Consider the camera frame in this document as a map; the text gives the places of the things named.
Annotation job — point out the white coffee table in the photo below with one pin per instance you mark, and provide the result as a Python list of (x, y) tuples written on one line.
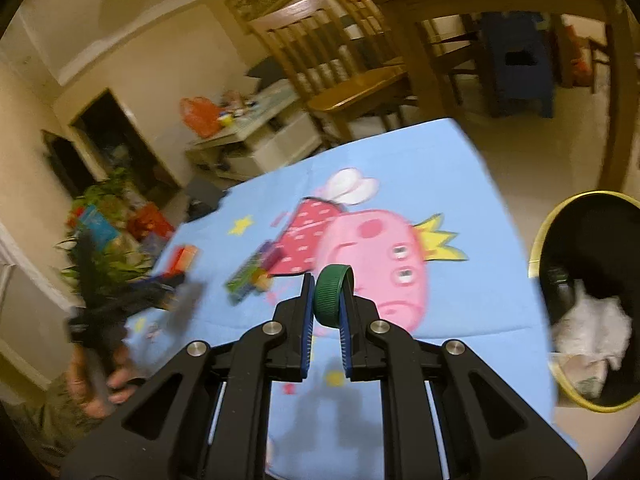
[(280, 145)]

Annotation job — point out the large orange plastic bag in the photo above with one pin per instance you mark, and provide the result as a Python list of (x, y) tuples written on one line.
[(200, 117)]

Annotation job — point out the grey sofa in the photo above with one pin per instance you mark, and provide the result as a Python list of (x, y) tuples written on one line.
[(265, 67)]

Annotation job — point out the small orange bag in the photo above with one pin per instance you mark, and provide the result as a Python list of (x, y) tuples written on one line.
[(582, 55)]

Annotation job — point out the person's left hand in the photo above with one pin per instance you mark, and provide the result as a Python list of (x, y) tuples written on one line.
[(110, 385)]

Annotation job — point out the yellow cup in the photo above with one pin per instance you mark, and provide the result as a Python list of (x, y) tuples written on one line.
[(226, 119)]

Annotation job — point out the light blue gift bag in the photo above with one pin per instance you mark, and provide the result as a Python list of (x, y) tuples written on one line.
[(97, 225)]

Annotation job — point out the green snack packet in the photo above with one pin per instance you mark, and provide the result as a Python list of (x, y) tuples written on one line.
[(245, 277)]

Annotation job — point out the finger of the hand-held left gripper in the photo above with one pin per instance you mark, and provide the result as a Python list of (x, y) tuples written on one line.
[(165, 300)]

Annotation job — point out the green bottle cap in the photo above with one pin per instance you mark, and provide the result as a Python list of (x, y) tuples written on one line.
[(330, 300)]

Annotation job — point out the blue plastic stool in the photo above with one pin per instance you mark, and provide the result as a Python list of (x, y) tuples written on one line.
[(517, 70)]

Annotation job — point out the red gift bag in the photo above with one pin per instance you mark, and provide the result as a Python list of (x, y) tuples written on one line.
[(150, 220)]

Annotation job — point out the wooden slat-back chair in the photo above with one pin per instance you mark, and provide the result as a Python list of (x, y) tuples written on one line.
[(360, 5), (350, 90)]

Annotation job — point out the orange red box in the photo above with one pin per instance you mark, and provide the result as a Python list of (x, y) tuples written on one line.
[(182, 258)]

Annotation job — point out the wooden dining table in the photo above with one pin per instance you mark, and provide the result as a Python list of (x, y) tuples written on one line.
[(425, 7)]

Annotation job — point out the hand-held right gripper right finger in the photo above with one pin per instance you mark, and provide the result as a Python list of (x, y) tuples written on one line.
[(346, 340)]

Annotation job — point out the potted vine plant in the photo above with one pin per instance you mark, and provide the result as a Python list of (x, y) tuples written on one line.
[(107, 187)]

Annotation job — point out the long-leaf potted plant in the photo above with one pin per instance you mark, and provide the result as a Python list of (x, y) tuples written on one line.
[(120, 262)]

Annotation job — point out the black phone stand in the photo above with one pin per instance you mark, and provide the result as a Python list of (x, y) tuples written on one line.
[(202, 200)]

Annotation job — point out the cartoon printed blue tablecloth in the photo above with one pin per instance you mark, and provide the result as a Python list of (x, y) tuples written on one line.
[(450, 185)]

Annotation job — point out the dark wooden door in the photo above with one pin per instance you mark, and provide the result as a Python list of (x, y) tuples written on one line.
[(70, 160)]

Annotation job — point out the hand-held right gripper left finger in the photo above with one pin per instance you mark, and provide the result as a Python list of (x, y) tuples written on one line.
[(307, 320)]

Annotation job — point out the black bin with yellow rim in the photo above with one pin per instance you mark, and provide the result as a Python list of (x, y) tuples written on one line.
[(590, 240)]

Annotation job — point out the dark blue gift bag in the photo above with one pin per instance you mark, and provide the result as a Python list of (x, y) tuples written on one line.
[(154, 244)]

